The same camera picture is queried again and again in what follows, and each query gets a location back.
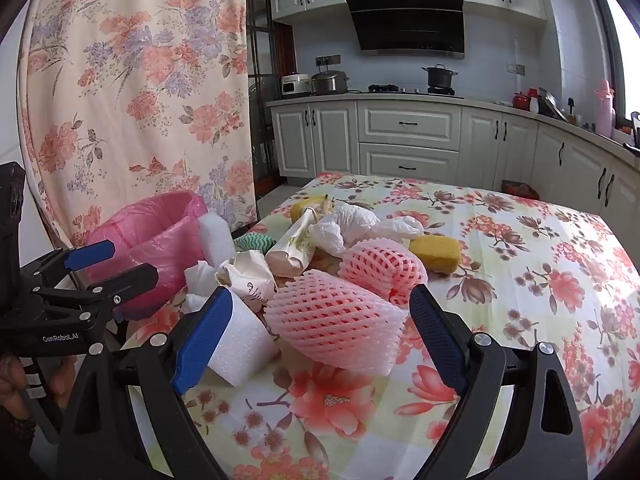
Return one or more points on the wall switch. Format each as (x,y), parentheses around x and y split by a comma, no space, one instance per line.
(516,67)

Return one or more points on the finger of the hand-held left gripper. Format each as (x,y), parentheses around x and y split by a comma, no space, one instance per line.
(90,255)
(127,280)

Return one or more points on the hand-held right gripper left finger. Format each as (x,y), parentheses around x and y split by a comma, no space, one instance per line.
(205,340)

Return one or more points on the red kettle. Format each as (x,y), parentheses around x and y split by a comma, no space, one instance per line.
(521,101)

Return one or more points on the yellow sponge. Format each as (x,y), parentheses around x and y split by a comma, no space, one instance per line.
(301,210)
(435,254)

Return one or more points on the black gas stove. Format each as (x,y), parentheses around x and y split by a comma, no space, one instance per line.
(385,88)

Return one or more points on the person's left forearm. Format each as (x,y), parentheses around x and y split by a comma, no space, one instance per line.
(15,432)

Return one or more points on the large pink foam fruit net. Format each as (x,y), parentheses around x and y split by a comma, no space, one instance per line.
(335,325)

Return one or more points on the bin with pink bag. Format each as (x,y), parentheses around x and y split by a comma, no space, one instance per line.
(150,240)

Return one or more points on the crumpled white plastic bag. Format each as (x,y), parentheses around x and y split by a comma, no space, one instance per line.
(345,225)

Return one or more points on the wall socket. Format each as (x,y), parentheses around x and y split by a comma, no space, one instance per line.
(327,60)

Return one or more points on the green wavy striped cloth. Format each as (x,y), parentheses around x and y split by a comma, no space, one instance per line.
(252,242)

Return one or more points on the black range hood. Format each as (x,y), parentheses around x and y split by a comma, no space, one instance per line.
(405,20)

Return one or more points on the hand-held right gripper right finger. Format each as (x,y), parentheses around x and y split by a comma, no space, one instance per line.
(436,340)

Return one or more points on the black cooking pot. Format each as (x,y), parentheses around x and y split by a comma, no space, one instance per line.
(439,77)

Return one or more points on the dark wooden glass door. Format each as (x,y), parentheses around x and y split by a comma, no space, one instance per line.
(260,110)

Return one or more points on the brown floor bin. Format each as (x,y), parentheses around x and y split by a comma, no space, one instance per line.
(520,191)

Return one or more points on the white rice cooker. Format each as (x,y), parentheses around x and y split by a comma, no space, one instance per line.
(295,86)

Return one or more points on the white foam block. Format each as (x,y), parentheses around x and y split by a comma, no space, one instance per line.
(217,240)
(245,345)

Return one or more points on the person's left hand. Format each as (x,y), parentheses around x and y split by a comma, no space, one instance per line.
(11,385)

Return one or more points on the floral curtain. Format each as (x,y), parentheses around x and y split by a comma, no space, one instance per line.
(140,85)

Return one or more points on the small pink foam fruit net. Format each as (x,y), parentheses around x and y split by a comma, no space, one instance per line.
(380,267)

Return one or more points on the pink thermos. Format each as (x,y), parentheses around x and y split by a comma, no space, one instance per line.
(605,110)

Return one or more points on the white lower cabinets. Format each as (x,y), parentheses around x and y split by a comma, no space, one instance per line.
(410,125)

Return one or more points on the steel pressure cooker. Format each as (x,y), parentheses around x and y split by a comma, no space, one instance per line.
(330,83)

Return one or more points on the floral tablecloth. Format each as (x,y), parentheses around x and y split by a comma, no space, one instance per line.
(525,270)

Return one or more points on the window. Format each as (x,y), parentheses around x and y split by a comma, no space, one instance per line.
(622,50)

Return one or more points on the rolled paper wrapper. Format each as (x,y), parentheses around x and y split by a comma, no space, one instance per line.
(292,250)

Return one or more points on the steel basin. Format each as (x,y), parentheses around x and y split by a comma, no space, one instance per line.
(552,104)

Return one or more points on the crumpled paper cup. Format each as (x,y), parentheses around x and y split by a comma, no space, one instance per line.
(247,280)

